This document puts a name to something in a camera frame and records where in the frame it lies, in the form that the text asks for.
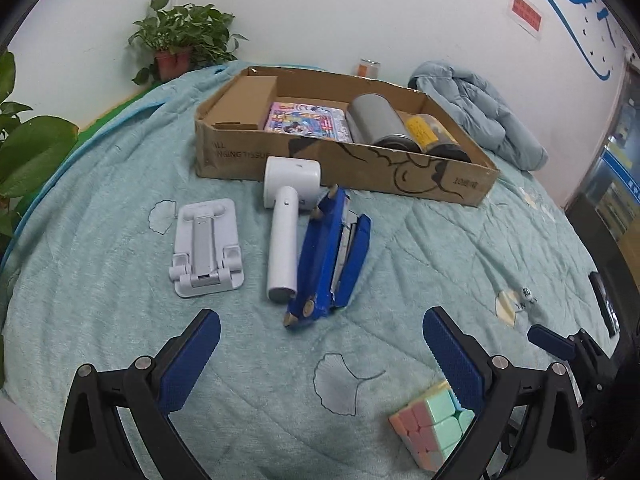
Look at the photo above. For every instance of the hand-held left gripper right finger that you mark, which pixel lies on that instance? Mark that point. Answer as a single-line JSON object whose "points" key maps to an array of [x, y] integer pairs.
{"points": [[452, 355]]}

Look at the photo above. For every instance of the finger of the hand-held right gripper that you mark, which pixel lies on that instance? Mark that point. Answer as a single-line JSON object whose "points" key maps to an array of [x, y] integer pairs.
{"points": [[550, 340]]}

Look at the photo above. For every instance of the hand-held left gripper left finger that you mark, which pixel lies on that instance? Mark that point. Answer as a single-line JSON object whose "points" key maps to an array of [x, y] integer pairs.
{"points": [[192, 355]]}

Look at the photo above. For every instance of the shallow cardboard box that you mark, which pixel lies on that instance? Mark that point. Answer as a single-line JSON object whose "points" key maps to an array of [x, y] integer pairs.
{"points": [[350, 170]]}

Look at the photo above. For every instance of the colourful board game box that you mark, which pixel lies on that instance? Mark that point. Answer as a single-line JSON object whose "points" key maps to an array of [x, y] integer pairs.
{"points": [[310, 122]]}

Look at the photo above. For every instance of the black device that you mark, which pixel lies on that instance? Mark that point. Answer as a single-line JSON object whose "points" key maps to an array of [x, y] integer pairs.
{"points": [[602, 305]]}

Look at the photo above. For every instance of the pastel puzzle cube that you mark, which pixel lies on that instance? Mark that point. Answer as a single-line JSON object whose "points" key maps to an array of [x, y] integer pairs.
{"points": [[425, 425]]}

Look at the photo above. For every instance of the teal quilted blanket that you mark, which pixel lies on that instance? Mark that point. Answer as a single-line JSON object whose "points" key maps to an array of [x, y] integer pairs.
{"points": [[425, 260]]}

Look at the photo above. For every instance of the white folding phone stand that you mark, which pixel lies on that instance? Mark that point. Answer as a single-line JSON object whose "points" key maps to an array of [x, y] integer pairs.
{"points": [[205, 240]]}

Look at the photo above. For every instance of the white hair dryer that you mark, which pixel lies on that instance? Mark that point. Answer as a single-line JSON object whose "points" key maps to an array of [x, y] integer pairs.
{"points": [[282, 240]]}

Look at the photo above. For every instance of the blue stapler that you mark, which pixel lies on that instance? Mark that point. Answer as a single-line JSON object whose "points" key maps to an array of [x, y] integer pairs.
{"points": [[320, 260]]}

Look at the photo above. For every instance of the glass door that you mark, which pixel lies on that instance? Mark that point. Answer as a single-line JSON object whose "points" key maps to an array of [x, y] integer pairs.
{"points": [[615, 180]]}

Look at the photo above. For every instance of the yellow label dark jar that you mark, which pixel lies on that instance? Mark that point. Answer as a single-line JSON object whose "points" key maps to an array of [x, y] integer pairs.
{"points": [[425, 132]]}

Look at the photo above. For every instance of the grey-blue padded jacket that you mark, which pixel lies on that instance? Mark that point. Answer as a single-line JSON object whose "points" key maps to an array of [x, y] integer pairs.
{"points": [[475, 105]]}

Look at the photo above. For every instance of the grey cylindrical can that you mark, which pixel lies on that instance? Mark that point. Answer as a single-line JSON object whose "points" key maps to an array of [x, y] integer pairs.
{"points": [[372, 117]]}

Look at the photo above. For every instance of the green mat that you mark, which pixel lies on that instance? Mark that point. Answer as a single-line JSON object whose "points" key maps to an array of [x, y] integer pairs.
{"points": [[115, 115]]}

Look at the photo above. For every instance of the large-leaf green plant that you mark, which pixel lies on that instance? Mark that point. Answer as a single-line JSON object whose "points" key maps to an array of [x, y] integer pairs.
{"points": [[35, 145]]}

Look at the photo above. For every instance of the orange label can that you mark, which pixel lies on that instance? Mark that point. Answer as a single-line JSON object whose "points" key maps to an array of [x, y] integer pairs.
{"points": [[367, 69]]}

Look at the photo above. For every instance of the small-leaf potted plant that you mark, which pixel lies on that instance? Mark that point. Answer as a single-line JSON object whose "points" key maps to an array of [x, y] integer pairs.
{"points": [[175, 25]]}

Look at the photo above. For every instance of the red wall sign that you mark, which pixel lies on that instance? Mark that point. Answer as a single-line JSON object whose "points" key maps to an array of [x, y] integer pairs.
{"points": [[525, 15]]}

